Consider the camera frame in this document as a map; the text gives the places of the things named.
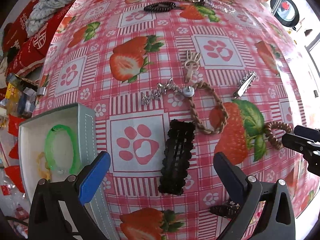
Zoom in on round black mirror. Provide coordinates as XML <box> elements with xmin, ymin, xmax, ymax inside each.
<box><xmin>270</xmin><ymin>0</ymin><xmax>299</xmax><ymax>28</ymax></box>

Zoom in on yellow flower hair tie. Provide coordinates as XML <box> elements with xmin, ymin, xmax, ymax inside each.
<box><xmin>36</xmin><ymin>151</ymin><xmax>52</xmax><ymax>182</ymax></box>

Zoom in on black lace snap clips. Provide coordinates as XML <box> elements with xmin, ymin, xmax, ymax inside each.
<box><xmin>158</xmin><ymin>119</ymin><xmax>195</xmax><ymax>196</ymax></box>

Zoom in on silver rhinestone hair clip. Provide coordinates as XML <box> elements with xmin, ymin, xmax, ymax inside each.
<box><xmin>233</xmin><ymin>71</ymin><xmax>257</xmax><ymax>99</ymax></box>

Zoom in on pink strawberry checked tablecloth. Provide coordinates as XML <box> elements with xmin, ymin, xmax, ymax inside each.
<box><xmin>32</xmin><ymin>0</ymin><xmax>320</xmax><ymax>240</ymax></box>

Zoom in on grey knitted cloth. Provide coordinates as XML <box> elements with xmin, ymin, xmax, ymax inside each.
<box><xmin>25</xmin><ymin>0</ymin><xmax>74</xmax><ymax>38</ymax></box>

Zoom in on white grey jewelry box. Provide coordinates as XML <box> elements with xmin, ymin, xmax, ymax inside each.
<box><xmin>17</xmin><ymin>102</ymin><xmax>121</xmax><ymax>240</ymax></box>

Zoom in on silver crystal chain with button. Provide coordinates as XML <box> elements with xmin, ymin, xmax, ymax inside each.
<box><xmin>140</xmin><ymin>77</ymin><xmax>196</xmax><ymax>106</ymax></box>

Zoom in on brown spiral hair tie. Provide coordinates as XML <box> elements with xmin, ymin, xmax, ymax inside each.
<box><xmin>263</xmin><ymin>120</ymin><xmax>293</xmax><ymax>151</ymax></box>

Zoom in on clear bead necklace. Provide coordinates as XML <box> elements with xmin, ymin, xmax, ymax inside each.
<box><xmin>191</xmin><ymin>0</ymin><xmax>237</xmax><ymax>14</ymax></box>

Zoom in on green plastic bangle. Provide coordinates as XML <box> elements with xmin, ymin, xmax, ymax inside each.
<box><xmin>44</xmin><ymin>124</ymin><xmax>81</xmax><ymax>174</ymax></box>

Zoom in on beige rabbit hair clip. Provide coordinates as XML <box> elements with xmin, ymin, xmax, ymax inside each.
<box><xmin>184</xmin><ymin>50</ymin><xmax>202</xmax><ymax>83</ymax></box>

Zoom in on red printed fabric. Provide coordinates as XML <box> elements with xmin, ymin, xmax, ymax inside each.
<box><xmin>1</xmin><ymin>0</ymin><xmax>77</xmax><ymax>80</ymax></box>

